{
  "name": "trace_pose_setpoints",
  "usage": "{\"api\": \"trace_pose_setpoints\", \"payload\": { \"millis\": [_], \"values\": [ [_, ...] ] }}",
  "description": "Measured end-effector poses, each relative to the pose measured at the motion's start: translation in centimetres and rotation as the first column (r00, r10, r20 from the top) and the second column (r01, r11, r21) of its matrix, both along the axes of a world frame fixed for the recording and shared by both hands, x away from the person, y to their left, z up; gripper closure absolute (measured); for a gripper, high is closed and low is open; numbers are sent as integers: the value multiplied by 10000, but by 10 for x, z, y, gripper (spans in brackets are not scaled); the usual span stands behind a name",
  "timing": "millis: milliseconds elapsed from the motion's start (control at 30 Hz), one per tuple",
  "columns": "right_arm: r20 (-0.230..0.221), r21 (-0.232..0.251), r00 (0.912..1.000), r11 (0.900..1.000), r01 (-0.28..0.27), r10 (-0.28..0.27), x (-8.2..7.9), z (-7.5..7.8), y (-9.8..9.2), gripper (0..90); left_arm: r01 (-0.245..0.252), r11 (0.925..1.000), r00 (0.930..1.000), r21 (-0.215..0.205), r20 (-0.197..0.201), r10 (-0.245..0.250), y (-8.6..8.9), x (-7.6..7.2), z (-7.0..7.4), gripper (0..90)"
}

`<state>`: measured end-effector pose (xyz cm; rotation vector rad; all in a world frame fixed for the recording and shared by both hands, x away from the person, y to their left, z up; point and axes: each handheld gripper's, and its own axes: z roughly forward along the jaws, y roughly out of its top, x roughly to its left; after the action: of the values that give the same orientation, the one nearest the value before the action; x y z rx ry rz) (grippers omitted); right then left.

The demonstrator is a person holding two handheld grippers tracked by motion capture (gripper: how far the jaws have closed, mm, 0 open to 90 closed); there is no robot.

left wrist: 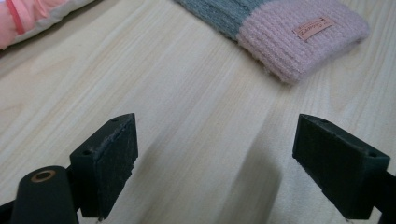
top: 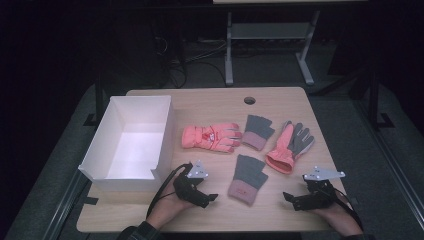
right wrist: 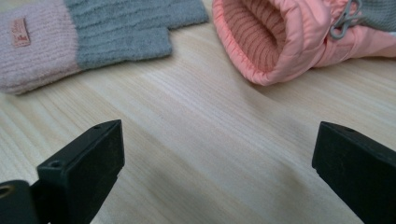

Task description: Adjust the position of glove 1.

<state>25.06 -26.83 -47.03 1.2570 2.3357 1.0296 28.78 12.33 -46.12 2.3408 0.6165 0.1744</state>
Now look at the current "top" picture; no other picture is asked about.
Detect black floor cables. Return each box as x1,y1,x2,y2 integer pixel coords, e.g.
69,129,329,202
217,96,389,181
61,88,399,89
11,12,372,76
151,33,228,90

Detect person's left hand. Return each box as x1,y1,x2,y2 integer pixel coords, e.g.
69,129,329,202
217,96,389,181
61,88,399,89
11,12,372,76
146,168,198,231

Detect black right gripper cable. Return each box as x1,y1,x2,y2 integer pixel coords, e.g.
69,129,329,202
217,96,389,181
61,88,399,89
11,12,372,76
328,186,364,231

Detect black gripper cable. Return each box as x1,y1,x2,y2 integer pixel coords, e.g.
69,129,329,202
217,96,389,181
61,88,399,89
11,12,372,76
146,162,194,219
328,186,364,231

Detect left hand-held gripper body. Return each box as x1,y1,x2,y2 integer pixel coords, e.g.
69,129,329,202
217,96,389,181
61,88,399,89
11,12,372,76
172,160,210,208

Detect white open box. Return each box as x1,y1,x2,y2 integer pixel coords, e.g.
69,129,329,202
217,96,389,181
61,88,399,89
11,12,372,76
77,95,177,193

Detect person's right hand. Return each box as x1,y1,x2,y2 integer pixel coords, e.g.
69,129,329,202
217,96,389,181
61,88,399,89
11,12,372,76
311,194,364,237

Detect small grey fingerless glove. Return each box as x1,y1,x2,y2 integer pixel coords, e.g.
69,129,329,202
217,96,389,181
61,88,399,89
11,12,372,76
241,114,276,152

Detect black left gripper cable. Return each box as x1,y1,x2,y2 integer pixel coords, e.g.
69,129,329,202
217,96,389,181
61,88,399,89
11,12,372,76
146,162,194,219

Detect grey metal stand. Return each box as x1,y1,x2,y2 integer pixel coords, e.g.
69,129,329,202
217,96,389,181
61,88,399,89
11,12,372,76
224,9,322,87

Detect pink glove with grey palm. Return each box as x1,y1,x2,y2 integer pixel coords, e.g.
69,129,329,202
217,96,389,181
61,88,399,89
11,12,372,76
265,120,316,175

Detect large grey fingerless glove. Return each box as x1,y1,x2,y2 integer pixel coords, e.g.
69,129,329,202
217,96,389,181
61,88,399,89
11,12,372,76
227,154,269,206

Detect black metal post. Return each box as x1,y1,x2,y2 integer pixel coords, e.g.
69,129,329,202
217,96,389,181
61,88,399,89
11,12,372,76
364,63,396,132
83,66,108,128

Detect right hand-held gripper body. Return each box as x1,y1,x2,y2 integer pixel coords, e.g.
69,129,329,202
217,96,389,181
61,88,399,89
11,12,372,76
295,165,347,210

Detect pink ski glove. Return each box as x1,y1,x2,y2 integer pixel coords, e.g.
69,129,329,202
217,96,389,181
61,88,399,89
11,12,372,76
181,122,243,154

